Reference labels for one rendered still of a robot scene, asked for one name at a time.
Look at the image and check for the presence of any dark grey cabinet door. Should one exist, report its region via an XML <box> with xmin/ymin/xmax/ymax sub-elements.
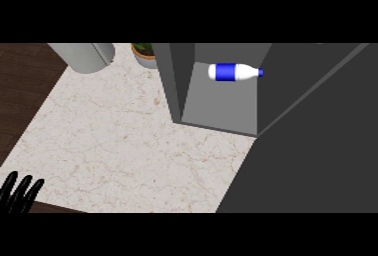
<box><xmin>216</xmin><ymin>42</ymin><xmax>378</xmax><ymax>214</ymax></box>

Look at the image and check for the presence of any white bottle with blue label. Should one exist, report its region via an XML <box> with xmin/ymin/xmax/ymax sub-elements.
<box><xmin>207</xmin><ymin>63</ymin><xmax>264</xmax><ymax>82</ymax></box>

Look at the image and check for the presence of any potted green plant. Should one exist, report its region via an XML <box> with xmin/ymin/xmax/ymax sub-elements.
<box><xmin>130</xmin><ymin>42</ymin><xmax>159</xmax><ymax>70</ymax></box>

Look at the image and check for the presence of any dark grey cabinet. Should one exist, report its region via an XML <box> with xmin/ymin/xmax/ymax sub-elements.
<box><xmin>151</xmin><ymin>42</ymin><xmax>365</xmax><ymax>138</ymax></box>

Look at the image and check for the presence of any grey cylindrical appliance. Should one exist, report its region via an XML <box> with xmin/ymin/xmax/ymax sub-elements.
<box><xmin>47</xmin><ymin>42</ymin><xmax>117</xmax><ymax>75</ymax></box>

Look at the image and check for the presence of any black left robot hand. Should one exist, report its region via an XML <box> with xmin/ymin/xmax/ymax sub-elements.
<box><xmin>0</xmin><ymin>170</ymin><xmax>46</xmax><ymax>214</ymax></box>

